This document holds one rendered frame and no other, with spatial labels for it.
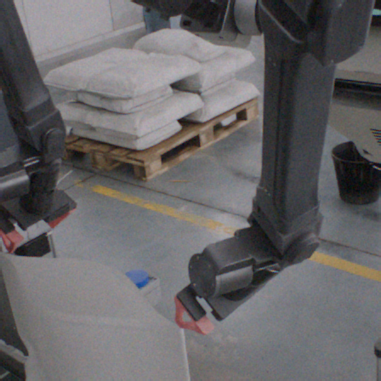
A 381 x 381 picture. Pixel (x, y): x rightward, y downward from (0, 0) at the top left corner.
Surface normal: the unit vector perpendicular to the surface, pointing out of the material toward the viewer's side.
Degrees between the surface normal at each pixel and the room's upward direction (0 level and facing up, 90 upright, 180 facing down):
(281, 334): 0
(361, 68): 40
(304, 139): 120
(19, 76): 102
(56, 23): 90
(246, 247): 30
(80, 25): 90
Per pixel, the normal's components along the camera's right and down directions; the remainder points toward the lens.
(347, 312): -0.11, -0.89
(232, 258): 0.26, -0.66
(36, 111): 0.64, 0.46
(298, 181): 0.44, 0.75
